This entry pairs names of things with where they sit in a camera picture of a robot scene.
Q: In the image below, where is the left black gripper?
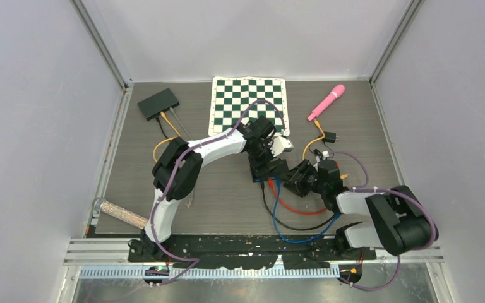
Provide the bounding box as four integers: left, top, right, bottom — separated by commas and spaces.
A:
248, 140, 282, 181

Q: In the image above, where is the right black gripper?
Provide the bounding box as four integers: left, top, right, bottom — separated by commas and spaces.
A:
278, 159, 328, 198

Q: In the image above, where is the blue ethernet cable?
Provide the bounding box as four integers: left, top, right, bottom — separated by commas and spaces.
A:
270, 179, 343, 245

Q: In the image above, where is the ribbed black network switch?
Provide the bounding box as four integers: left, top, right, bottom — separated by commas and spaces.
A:
250, 159, 289, 182

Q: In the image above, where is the yellow ethernet cable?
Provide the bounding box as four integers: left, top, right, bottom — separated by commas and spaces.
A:
301, 120, 349, 181

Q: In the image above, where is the black power adapter with cord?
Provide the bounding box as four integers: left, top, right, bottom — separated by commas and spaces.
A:
309, 131, 337, 158

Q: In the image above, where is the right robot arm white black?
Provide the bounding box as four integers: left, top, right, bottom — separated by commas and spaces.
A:
278, 159, 439, 259

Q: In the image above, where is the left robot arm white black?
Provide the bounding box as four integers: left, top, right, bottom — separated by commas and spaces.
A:
128, 117, 276, 262

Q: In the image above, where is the green white chessboard mat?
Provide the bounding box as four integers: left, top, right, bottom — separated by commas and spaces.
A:
208, 76, 290, 136

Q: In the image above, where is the pink cylindrical device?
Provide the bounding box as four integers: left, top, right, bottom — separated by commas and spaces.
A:
307, 84, 345, 121

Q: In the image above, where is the glitter filled clear tube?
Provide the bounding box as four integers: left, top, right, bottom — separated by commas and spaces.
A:
93, 198, 148, 229

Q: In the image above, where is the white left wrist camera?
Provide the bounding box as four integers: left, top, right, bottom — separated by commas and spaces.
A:
270, 136, 294, 157

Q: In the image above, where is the red ethernet cable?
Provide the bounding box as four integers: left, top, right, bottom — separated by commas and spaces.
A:
266, 178, 329, 216

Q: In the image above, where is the black ethernet cable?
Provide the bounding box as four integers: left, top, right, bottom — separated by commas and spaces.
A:
260, 181, 337, 232

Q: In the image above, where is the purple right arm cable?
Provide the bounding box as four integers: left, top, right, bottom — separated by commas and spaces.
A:
330, 150, 439, 292

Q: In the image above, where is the yellow cable at flat switch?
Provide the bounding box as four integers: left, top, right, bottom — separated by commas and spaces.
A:
153, 111, 183, 163

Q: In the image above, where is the flat black network switch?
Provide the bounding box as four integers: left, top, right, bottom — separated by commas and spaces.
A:
137, 88, 180, 121

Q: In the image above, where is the black cable at flat switch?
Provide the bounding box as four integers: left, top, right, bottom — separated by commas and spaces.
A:
154, 116, 172, 141

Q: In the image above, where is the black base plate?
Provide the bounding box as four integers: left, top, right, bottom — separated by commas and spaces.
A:
128, 234, 376, 270

